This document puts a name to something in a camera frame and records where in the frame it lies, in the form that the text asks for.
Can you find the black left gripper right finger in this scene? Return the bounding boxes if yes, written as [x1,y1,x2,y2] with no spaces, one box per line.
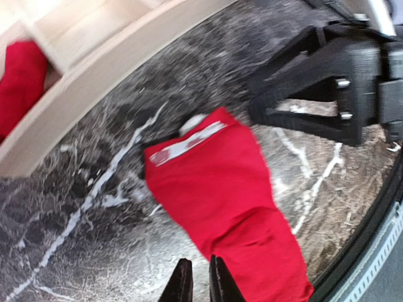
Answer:
[209,255,246,302]

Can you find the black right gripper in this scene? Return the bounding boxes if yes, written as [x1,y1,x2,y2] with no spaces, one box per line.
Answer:
[247,23,402,146]

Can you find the red sock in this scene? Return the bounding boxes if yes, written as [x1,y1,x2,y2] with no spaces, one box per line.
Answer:
[144,107,314,301]
[1,41,48,140]

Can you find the white slotted cable duct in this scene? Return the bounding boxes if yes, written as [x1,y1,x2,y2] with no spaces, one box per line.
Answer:
[330,202,402,301]

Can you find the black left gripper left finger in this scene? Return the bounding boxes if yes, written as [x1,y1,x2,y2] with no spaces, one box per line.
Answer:
[160,259,193,302]

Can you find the black front rail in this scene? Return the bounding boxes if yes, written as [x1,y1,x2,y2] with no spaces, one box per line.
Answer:
[310,151,402,301]

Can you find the wooden compartment tray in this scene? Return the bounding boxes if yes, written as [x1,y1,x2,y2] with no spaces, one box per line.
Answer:
[1,0,230,177]

